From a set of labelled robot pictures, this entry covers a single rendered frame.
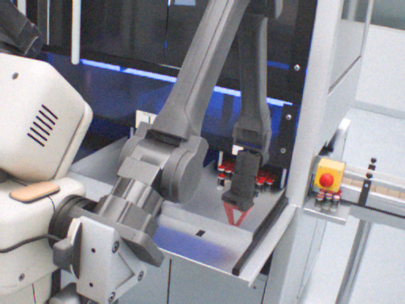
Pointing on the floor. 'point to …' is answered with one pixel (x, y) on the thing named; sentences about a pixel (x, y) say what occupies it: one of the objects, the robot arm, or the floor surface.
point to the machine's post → (305, 141)
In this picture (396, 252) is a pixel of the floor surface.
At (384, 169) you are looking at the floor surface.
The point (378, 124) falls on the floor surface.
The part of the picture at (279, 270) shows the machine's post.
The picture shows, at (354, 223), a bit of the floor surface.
